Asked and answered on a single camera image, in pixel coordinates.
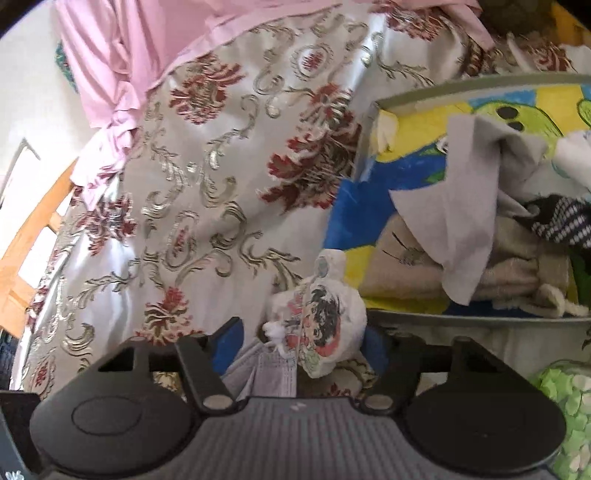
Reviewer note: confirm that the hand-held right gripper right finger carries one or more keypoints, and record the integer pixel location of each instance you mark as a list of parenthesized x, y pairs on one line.
[(375, 348)]

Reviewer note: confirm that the white knotted cloth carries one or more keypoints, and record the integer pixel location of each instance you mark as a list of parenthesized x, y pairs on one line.
[(575, 157)]

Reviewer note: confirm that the black striped sock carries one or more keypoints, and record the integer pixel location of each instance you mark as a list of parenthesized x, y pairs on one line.
[(561, 221)]

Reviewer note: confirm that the wall poster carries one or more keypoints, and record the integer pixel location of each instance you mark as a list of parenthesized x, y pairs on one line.
[(64, 64)]

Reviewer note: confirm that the grey tray with coloured drawing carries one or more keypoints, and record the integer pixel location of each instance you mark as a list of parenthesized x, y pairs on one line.
[(364, 221)]

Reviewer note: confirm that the pink bed sheet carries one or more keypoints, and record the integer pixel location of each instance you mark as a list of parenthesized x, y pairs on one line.
[(101, 69)]

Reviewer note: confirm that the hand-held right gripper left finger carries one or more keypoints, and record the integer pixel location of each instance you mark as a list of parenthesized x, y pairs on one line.
[(231, 344)]

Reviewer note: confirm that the bag of green foam pieces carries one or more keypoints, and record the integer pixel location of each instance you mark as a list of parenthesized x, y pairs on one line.
[(568, 406)]

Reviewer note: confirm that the grey cloth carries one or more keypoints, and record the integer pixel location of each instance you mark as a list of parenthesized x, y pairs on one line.
[(452, 207)]

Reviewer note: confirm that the floral satin bedspread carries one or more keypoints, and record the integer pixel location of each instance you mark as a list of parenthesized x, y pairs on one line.
[(207, 184)]

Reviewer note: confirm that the white cartoon print pouch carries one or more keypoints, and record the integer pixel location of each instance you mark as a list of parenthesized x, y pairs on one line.
[(323, 323)]

